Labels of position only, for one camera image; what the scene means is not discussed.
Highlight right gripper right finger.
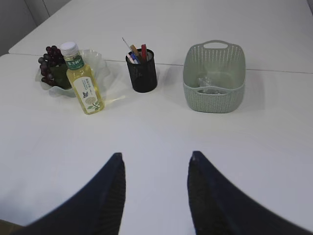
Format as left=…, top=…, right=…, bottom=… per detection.
left=187, top=151, right=311, bottom=235

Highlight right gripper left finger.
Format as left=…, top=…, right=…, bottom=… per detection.
left=14, top=153, right=126, bottom=235

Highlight clear plastic sheet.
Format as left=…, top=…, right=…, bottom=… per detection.
left=197, top=76, right=226, bottom=94

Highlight yellow tea drink bottle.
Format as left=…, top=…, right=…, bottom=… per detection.
left=60, top=42, right=105, bottom=115

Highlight artificial purple grape bunch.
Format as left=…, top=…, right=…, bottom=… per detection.
left=38, top=45, right=71, bottom=90

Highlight gold marker pen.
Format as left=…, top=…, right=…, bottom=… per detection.
left=130, top=45, right=142, bottom=62

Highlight red glitter pen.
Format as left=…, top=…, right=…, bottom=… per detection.
left=141, top=44, right=148, bottom=62

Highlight clear plastic ruler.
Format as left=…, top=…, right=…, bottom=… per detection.
left=122, top=37, right=132, bottom=52

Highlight pink scissors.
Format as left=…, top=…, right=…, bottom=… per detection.
left=126, top=54, right=134, bottom=64

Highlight green scalloped plastic plate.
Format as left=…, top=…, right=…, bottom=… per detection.
left=35, top=49, right=116, bottom=99

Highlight green plastic woven basket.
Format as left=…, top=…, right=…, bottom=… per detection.
left=183, top=40, right=246, bottom=113

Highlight black mesh pen holder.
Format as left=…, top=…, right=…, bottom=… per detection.
left=125, top=49, right=157, bottom=93

